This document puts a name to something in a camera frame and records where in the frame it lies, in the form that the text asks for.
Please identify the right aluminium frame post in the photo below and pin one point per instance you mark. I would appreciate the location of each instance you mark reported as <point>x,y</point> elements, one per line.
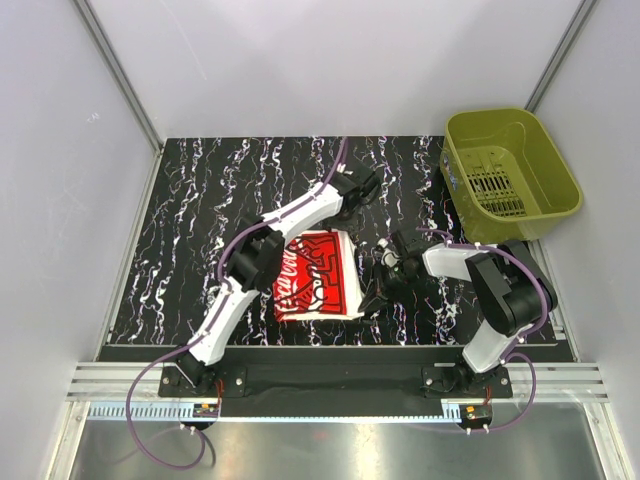
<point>561,52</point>

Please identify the white t shirt red print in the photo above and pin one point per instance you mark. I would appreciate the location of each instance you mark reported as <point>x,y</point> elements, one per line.
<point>318,279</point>

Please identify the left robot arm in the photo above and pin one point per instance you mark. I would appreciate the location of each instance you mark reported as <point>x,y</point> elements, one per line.
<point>251,261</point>

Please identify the aluminium rail profile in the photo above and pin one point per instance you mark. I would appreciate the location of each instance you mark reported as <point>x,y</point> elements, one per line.
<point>102,381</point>

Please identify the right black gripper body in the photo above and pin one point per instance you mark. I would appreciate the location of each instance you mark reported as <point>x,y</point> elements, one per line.
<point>388,279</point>

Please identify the olive green plastic basket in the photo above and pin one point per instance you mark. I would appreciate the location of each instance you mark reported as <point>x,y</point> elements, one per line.
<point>506,177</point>

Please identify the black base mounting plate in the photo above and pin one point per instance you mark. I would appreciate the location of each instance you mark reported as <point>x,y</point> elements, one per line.
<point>432,371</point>

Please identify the left aluminium frame post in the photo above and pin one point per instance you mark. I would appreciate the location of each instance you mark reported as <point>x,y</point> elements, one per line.
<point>99,37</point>

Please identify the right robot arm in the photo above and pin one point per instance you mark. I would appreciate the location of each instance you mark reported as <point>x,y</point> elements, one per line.
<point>514,296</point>

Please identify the slotted grey cable duct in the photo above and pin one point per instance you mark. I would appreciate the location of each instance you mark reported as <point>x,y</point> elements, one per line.
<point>231,411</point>

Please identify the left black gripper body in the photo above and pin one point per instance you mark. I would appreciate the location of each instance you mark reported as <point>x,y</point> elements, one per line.
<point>345,215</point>

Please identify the aluminium frame post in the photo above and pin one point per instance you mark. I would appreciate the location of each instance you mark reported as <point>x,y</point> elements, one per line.
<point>99,37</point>
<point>561,52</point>

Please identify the black patterned table mat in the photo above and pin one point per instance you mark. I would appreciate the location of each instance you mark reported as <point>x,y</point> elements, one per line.
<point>204,185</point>

